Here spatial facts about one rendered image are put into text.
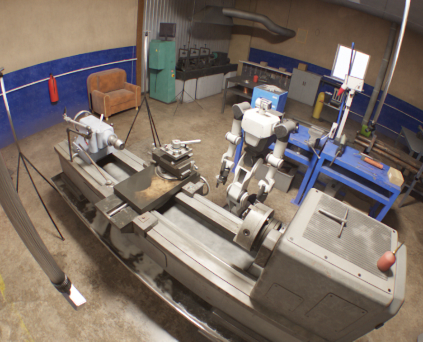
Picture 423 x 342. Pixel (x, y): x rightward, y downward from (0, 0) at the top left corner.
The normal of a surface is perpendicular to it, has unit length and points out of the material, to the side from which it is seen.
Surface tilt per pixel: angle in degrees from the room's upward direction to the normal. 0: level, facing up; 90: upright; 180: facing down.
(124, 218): 0
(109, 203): 0
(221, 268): 0
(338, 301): 90
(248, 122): 90
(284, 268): 90
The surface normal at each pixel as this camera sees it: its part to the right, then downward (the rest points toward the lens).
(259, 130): -0.69, 0.36
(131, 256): 0.11, -0.80
